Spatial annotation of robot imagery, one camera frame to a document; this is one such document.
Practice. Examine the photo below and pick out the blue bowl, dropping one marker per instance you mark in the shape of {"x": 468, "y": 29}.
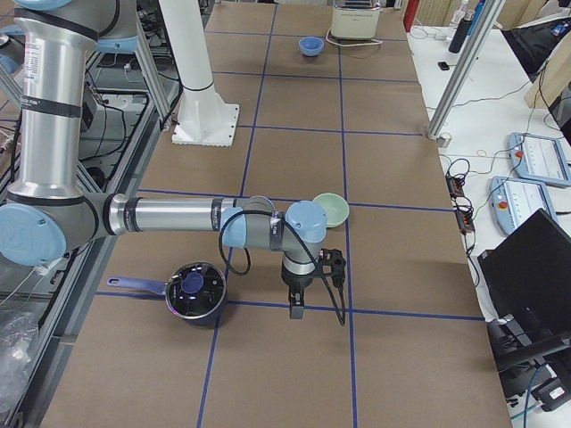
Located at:
{"x": 311, "y": 46}

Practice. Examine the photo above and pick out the dark blue saucepan with lid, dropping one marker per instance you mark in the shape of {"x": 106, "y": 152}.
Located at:
{"x": 196, "y": 292}

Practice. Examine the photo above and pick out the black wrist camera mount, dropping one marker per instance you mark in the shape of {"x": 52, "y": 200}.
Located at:
{"x": 333, "y": 266}

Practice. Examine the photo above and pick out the blue teach pendant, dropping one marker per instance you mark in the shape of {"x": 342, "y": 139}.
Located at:
{"x": 514, "y": 200}
{"x": 539, "y": 158}

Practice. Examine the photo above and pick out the far blue teach pendant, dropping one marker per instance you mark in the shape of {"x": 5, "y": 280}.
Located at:
{"x": 539, "y": 158}

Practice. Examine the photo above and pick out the aluminium frame post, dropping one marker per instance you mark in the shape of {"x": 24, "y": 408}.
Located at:
{"x": 484, "y": 18}

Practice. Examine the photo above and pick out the cream toaster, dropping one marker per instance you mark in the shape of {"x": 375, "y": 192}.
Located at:
{"x": 355, "y": 19}

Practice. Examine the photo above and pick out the orange black usb hub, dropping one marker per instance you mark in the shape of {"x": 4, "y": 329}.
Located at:
{"x": 455, "y": 186}

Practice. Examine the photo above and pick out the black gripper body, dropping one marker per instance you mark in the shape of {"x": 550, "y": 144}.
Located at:
{"x": 297, "y": 282}

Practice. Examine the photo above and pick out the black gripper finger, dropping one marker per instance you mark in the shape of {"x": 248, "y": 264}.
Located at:
{"x": 294, "y": 309}
{"x": 300, "y": 310}

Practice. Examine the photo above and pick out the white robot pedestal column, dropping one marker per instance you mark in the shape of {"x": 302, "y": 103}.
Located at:
{"x": 203, "y": 116}

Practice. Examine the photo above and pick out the green bowl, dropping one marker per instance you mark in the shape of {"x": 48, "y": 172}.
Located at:
{"x": 336, "y": 208}

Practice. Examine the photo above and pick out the black laptop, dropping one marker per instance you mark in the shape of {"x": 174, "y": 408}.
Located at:
{"x": 528, "y": 274}

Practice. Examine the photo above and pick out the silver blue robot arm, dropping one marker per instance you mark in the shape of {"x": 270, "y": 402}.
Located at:
{"x": 46, "y": 214}

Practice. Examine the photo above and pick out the near blue teach pendant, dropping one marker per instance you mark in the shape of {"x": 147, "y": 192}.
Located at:
{"x": 514, "y": 200}

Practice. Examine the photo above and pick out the black water bottle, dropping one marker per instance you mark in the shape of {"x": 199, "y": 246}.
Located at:
{"x": 461, "y": 32}

